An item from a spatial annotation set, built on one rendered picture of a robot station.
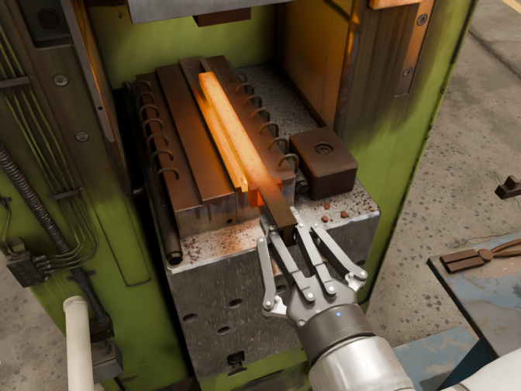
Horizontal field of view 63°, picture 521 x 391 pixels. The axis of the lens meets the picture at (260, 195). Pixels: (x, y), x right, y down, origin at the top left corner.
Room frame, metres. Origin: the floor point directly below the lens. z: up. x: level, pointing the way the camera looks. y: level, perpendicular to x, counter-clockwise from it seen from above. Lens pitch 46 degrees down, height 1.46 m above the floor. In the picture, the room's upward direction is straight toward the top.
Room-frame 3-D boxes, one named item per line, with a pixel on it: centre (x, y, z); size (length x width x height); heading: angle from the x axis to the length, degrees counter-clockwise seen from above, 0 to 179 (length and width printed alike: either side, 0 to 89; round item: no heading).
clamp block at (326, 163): (0.58, -0.11, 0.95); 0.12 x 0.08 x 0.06; 20
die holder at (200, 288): (0.68, 0.06, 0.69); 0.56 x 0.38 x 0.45; 20
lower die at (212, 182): (0.66, 0.11, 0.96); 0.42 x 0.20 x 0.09; 20
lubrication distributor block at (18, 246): (0.45, 0.43, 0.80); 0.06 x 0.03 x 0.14; 110
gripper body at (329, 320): (0.23, -0.07, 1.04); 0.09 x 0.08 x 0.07; 19
